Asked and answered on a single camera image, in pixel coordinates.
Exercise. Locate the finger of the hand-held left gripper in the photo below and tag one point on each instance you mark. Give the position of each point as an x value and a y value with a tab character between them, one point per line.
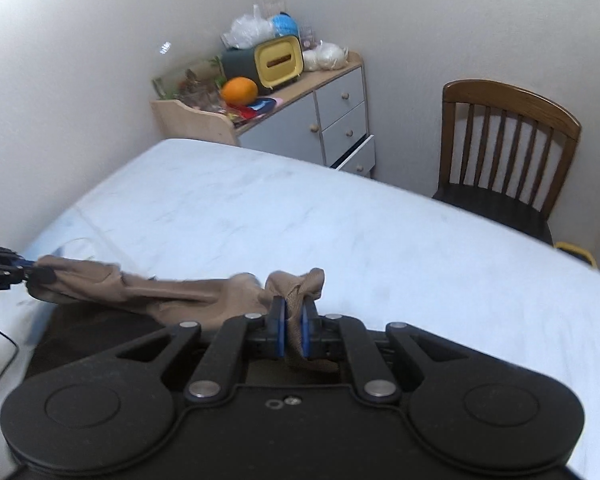
0	256
30	275

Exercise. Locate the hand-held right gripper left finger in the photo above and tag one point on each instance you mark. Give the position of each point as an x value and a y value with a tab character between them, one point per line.
279	330

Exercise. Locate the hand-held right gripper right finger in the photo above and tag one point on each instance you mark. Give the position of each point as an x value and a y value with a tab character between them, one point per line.
306	330

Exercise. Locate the taupe garment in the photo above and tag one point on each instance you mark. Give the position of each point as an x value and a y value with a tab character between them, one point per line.
180	295

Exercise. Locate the white marble print tablecloth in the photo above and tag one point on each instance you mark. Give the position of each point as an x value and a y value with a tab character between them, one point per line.
330	220

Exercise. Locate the light wood drawer cabinet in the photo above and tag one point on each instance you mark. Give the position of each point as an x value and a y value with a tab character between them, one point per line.
290	120

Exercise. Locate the red packet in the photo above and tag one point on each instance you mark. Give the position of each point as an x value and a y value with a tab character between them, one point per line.
247	111

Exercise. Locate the orange fruit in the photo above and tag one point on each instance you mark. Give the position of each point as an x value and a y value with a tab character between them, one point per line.
239	91

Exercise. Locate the glass fish bowl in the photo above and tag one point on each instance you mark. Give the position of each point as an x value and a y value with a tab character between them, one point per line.
190	80

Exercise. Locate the green yellow tissue box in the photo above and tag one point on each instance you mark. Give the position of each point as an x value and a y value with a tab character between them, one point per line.
260	62

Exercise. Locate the white filled bag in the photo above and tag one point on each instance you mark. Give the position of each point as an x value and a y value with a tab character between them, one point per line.
325	56

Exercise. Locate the yellow black object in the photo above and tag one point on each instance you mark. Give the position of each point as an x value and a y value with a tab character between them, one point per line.
575	251

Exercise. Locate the clear drinking glass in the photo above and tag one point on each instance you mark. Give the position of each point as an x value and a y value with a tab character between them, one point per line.
307	36

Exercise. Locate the slatted wooden chair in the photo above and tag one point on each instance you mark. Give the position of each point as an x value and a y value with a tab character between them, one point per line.
510	110

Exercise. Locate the clear plastic bag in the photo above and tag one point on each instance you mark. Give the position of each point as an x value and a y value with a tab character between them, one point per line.
247	27

